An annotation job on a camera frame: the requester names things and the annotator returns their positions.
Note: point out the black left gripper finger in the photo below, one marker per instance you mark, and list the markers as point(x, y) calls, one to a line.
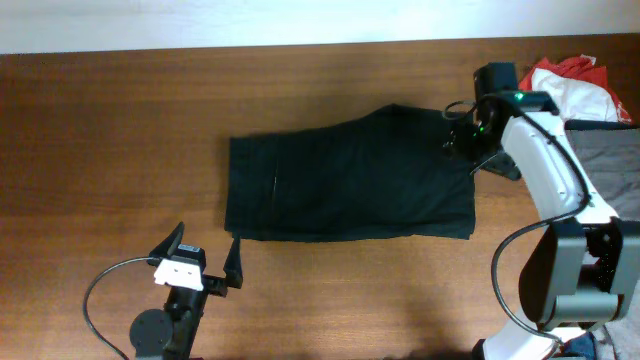
point(167, 247)
point(233, 265)

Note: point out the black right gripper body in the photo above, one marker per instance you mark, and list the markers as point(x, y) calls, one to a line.
point(461, 140)

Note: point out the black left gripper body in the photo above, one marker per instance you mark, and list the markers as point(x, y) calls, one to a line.
point(187, 304)

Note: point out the black shorts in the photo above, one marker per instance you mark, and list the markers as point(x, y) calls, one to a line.
point(381, 176)

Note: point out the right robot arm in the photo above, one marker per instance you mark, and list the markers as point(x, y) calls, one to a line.
point(583, 271)

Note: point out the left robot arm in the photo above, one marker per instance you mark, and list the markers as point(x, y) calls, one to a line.
point(169, 332)

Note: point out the dark navy garment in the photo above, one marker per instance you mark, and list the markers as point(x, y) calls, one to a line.
point(588, 125)

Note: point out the white garment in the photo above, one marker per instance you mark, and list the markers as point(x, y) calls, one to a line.
point(576, 99)

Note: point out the grey garment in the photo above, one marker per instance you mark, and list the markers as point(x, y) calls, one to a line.
point(611, 161)

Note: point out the red garment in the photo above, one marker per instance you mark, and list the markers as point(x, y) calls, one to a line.
point(580, 68)

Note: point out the blue jeans garment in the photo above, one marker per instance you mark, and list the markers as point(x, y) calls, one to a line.
point(582, 346)

